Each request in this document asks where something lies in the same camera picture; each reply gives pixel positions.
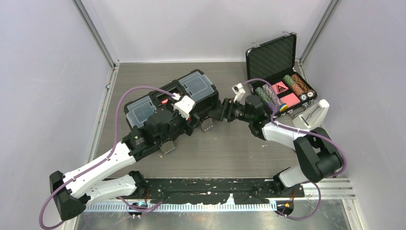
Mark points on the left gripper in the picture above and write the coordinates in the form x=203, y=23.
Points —
x=185, y=127

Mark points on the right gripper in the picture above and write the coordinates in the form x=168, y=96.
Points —
x=226, y=111

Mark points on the black plastic toolbox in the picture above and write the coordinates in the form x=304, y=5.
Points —
x=195, y=85

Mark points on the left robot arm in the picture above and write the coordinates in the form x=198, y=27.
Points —
x=74, y=191

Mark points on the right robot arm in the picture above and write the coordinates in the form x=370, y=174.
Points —
x=317, y=157

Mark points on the black poker chip case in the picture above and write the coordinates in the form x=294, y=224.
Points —
x=272, y=61

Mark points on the white stand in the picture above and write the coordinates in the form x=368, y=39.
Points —
x=313, y=116

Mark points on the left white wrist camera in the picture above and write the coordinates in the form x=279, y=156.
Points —
x=184, y=105

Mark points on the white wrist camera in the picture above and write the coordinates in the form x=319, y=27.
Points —
x=184, y=105
x=239, y=92

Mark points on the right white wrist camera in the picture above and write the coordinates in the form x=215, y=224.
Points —
x=239, y=92

